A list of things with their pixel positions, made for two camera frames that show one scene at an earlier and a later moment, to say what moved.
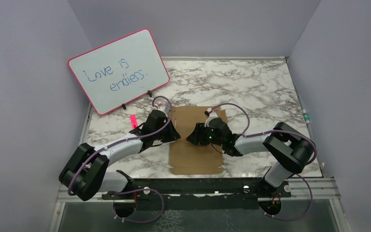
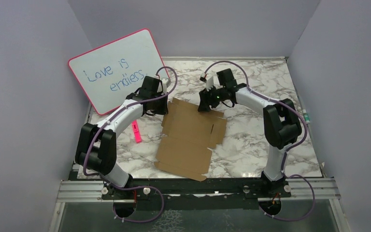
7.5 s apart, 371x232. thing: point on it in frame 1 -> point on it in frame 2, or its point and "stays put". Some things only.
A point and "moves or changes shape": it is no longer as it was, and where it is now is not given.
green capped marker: x=306 y=116 stays put
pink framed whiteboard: x=117 y=73 stays put
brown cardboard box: x=186 y=158 moves or changes shape
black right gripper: x=197 y=135 -> x=206 y=100
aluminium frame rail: x=314 y=190 stays put
